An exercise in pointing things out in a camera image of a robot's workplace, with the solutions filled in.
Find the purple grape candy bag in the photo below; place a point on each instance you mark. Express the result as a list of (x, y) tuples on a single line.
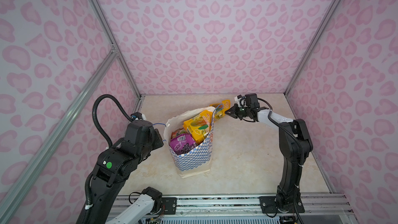
[(183, 144)]

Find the yellow candy bag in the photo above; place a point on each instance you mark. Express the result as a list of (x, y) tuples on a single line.
[(199, 126), (221, 108)]

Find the white paper bag blue handles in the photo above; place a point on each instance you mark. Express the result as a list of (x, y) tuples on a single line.
[(198, 160)]

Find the aluminium frame strut diagonal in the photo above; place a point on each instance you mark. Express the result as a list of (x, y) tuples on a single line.
[(29, 176)]

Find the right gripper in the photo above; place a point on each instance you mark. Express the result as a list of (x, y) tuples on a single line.
[(235, 113)]

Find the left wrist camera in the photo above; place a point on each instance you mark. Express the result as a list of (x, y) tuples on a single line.
[(138, 116)]

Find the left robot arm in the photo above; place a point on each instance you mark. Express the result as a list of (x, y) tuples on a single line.
[(113, 168)]

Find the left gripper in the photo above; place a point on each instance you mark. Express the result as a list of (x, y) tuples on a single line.
[(159, 140)]

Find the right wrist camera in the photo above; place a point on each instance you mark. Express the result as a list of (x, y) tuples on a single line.
[(240, 100)]

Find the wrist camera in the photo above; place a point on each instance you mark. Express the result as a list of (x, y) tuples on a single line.
[(240, 100), (138, 116)]

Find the red candy bag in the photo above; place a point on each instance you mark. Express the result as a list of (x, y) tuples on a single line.
[(178, 132)]

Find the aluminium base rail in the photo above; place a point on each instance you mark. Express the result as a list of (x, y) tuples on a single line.
[(310, 208)]

